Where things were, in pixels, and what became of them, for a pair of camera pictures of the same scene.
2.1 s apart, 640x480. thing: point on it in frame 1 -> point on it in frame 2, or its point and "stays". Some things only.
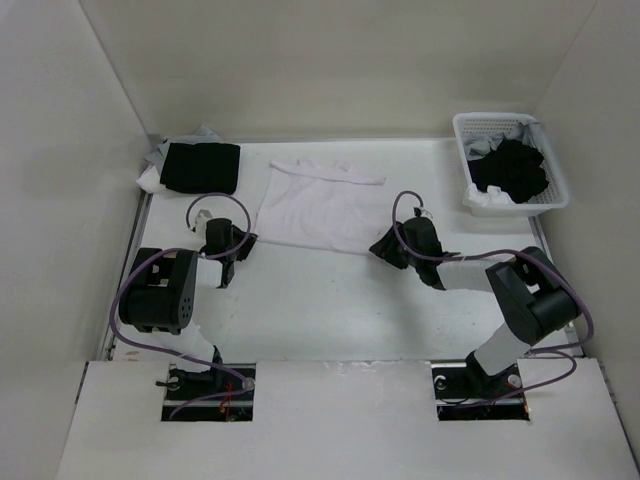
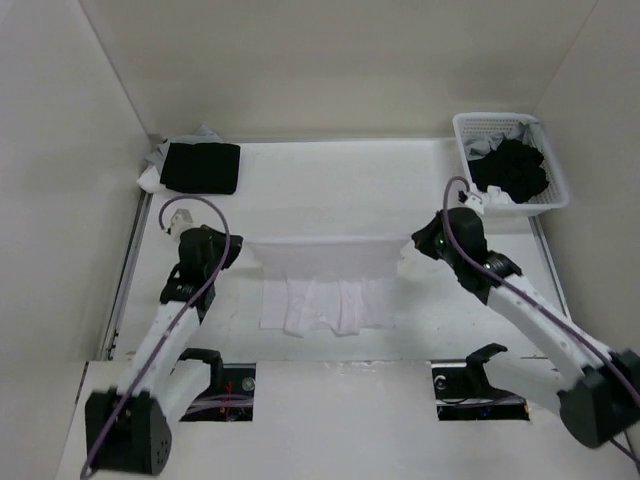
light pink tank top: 321,205 -> 338,284
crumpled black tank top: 513,167 stays
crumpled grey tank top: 527,132 stays
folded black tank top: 201,167 stays
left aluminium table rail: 111,333 stays
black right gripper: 385,247 -> 422,238
